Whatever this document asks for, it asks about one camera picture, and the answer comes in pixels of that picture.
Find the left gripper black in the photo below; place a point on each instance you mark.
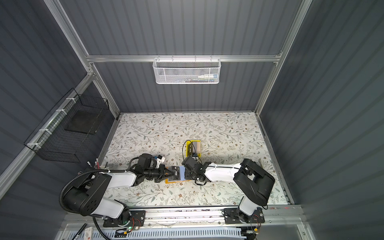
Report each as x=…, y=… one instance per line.
x=162, y=173

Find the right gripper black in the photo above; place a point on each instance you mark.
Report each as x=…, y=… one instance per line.
x=187, y=176

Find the yellow leather card holder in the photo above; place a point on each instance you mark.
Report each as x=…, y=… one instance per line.
x=182, y=175

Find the yellow plastic card tray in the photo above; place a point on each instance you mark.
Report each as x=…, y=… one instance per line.
x=189, y=151

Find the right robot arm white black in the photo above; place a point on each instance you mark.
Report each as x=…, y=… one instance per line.
x=255, y=182

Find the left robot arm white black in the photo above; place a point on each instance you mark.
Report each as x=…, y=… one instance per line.
x=85, y=193

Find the stack of credit cards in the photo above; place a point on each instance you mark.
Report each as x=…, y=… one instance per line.
x=196, y=147

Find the pen holder with pens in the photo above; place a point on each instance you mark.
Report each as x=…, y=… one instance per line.
x=98, y=164

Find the black pad in basket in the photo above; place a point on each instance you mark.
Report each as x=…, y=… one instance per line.
x=84, y=123

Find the white small box foreground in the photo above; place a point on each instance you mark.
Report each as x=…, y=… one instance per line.
x=88, y=233

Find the black pen foreground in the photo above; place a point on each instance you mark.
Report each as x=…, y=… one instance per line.
x=80, y=231

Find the white tube in basket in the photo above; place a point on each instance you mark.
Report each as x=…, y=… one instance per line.
x=209, y=77

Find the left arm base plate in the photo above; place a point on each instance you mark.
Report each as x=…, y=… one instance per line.
x=126, y=219

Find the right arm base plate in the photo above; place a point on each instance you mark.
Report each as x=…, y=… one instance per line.
x=235, y=216

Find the black wire mesh basket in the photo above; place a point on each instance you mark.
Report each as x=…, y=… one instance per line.
x=66, y=135

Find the aluminium front rail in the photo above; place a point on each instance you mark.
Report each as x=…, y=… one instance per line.
x=212, y=216

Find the white wire mesh basket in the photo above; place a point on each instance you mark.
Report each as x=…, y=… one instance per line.
x=184, y=72

